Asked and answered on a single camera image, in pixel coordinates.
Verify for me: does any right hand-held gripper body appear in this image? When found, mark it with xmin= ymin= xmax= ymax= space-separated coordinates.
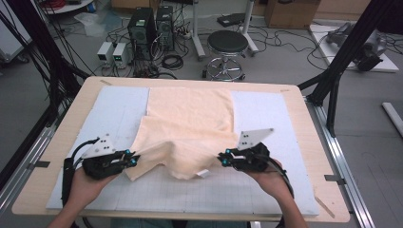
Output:
xmin=232 ymin=127 xmax=275 ymax=174

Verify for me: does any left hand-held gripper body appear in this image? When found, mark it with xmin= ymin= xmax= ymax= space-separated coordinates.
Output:
xmin=80 ymin=132 xmax=127 ymax=181

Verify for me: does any cream fluffy towel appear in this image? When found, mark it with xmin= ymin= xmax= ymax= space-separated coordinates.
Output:
xmin=125 ymin=86 xmax=240 ymax=182

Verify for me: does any person's left hand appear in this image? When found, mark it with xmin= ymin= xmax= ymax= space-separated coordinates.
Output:
xmin=67 ymin=165 xmax=121 ymax=213

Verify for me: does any person's right hand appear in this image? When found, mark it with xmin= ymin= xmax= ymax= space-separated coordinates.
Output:
xmin=244 ymin=158 xmax=295 ymax=203

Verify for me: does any white grid foam mat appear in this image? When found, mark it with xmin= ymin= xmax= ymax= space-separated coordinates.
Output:
xmin=45 ymin=85 xmax=320 ymax=219

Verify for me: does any thin wooden stick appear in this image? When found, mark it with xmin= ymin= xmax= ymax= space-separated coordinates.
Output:
xmin=313 ymin=194 xmax=336 ymax=219

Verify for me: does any white power supply unit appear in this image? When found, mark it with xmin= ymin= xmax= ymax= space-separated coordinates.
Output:
xmin=96 ymin=41 xmax=114 ymax=65
xmin=111 ymin=42 xmax=133 ymax=68

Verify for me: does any black round stool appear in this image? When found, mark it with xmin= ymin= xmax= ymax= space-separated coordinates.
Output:
xmin=201 ymin=29 xmax=250 ymax=82

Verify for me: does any white stand leg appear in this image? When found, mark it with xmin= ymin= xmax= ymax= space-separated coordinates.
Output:
xmin=189 ymin=0 xmax=207 ymax=61
xmin=240 ymin=0 xmax=259 ymax=55

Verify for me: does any large black computer tower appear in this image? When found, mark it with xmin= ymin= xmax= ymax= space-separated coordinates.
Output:
xmin=126 ymin=7 xmax=158 ymax=62

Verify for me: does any slim black computer tower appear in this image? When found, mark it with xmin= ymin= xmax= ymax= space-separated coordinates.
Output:
xmin=155 ymin=4 xmax=176 ymax=52

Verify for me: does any black flat device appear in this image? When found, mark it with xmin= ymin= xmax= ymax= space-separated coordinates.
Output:
xmin=216 ymin=12 xmax=247 ymax=29

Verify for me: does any clear plastic sheet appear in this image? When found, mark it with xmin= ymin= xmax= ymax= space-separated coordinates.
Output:
xmin=73 ymin=9 xmax=124 ymax=38

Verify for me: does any white tube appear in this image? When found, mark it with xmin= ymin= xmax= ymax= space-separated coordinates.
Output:
xmin=381 ymin=101 xmax=403 ymax=138

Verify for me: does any brown cardboard box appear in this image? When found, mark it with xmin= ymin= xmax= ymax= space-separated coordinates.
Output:
xmin=263 ymin=0 xmax=321 ymax=30

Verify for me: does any white round table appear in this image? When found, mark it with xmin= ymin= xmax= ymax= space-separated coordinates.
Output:
xmin=40 ymin=0 xmax=97 ymax=15

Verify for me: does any white panel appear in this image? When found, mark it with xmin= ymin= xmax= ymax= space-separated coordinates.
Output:
xmin=0 ymin=0 xmax=33 ymax=63

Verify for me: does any white floor board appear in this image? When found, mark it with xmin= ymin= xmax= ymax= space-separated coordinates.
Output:
xmin=309 ymin=23 xmax=400 ymax=74

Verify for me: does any right hand-held gripper black cable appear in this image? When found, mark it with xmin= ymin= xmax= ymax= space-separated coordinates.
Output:
xmin=266 ymin=157 xmax=296 ymax=200

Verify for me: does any aluminium rail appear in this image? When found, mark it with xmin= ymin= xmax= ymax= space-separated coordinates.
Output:
xmin=0 ymin=125 xmax=57 ymax=212
xmin=304 ymin=95 xmax=376 ymax=228

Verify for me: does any coiled black cable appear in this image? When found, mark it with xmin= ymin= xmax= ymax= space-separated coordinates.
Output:
xmin=161 ymin=53 xmax=185 ymax=71

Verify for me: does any black frame post with cables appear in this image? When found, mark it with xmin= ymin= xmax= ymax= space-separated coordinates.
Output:
xmin=5 ymin=0 xmax=91 ymax=128

